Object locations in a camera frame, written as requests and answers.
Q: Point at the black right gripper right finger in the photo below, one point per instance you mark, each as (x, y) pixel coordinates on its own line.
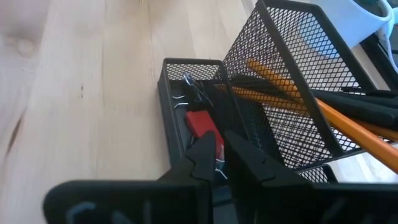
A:
(248, 165)

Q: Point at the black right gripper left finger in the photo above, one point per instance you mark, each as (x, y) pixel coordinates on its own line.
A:
(203, 158)

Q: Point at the black binder clip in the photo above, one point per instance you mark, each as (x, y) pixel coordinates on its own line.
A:
(220, 169)
(180, 101)
(196, 91)

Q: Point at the red eraser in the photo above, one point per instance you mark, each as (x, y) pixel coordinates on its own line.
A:
(202, 123)

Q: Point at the orange pencil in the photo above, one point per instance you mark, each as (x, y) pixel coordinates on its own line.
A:
(267, 98)
(357, 133)

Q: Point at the black mesh desk organizer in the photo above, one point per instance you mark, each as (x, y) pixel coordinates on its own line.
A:
(264, 56)

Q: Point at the green plant in white pot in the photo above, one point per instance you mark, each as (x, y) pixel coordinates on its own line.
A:
(351, 21)

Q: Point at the black table frame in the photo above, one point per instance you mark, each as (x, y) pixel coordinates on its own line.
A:
(376, 59)

